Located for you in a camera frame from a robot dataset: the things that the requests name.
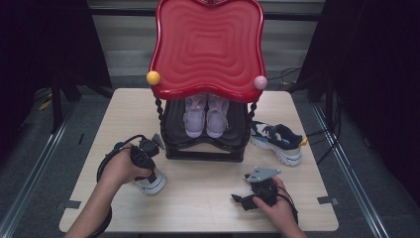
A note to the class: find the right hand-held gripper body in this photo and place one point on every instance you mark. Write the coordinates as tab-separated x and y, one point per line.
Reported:
264	191

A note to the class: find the metal floor rail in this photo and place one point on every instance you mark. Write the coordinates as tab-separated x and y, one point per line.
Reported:
39	165
346	165

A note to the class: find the dark curtain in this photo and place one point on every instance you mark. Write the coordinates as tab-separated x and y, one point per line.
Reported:
39	43
376	66

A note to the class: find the person's right hand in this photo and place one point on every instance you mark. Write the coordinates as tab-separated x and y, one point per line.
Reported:
279	211

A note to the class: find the red and black shoe rack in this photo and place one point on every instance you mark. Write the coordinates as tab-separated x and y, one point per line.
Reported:
208	49

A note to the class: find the person's left hand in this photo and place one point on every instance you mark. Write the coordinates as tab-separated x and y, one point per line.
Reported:
122	168

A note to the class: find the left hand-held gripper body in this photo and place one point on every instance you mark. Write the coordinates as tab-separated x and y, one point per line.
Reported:
145	153

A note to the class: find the purple glitter sandal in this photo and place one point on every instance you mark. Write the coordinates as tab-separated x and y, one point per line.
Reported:
194	119
217	119

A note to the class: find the small black floor strip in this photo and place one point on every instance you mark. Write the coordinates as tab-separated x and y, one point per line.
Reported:
81	139

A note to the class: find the yellow floor object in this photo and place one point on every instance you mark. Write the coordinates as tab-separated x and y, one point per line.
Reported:
44	105

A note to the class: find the navy and white sneaker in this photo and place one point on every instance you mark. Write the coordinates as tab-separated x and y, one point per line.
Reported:
153	186
280	139

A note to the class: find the black metal stand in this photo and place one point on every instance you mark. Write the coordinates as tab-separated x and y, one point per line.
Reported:
329	105
56	109

